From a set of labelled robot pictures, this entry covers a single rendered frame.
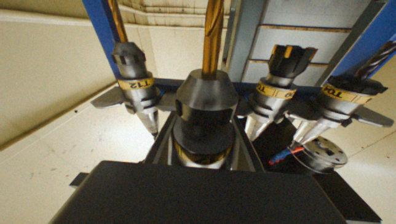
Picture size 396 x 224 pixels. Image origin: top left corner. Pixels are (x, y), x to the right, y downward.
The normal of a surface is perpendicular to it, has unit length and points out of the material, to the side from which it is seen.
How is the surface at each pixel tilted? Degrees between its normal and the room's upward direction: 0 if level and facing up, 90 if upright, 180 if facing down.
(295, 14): 90
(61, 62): 90
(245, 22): 90
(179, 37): 90
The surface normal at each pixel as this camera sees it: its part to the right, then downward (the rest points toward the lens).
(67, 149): 1.00, 0.07
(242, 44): -0.06, 0.60
